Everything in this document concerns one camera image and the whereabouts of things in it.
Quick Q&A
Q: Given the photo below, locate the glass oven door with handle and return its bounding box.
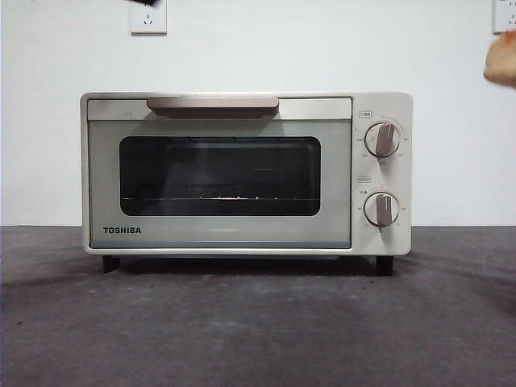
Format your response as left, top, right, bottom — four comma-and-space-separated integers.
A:
86, 96, 352, 249

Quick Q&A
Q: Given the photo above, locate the golden bread piece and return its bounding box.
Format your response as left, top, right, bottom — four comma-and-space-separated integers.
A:
482, 31, 516, 85

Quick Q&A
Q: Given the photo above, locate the cream Toshiba toaster oven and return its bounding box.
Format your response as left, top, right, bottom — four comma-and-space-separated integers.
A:
79, 90, 413, 275

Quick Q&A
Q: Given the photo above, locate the cream timer knob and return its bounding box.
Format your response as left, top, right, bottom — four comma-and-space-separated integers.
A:
363, 191, 401, 227

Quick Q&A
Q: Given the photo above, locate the cream temperature knob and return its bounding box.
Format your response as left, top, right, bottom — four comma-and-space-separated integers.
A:
364, 122, 402, 159

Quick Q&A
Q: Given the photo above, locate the metal wire oven rack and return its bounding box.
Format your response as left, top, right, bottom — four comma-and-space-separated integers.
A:
120, 194, 319, 202

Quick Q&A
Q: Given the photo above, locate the white wall socket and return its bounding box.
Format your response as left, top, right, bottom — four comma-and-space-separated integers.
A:
128, 0, 168, 35
492, 0, 516, 35

